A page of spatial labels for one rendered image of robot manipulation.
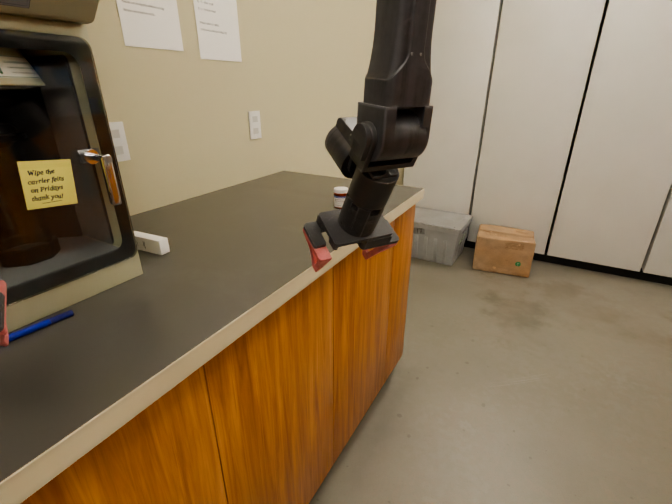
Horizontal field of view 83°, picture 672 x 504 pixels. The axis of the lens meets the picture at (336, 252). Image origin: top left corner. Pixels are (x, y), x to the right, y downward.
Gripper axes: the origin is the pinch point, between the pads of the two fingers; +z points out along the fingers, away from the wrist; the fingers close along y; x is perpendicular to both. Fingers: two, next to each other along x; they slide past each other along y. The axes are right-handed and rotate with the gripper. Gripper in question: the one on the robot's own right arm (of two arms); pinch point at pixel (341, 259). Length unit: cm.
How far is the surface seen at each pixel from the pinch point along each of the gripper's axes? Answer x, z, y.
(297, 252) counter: -19.9, 23.6, -4.0
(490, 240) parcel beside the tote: -69, 130, -198
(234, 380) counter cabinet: 4.2, 27.6, 18.3
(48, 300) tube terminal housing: -18, 19, 45
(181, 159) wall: -85, 45, 11
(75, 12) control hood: -44, -18, 31
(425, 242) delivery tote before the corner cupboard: -97, 157, -170
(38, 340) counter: -9, 18, 47
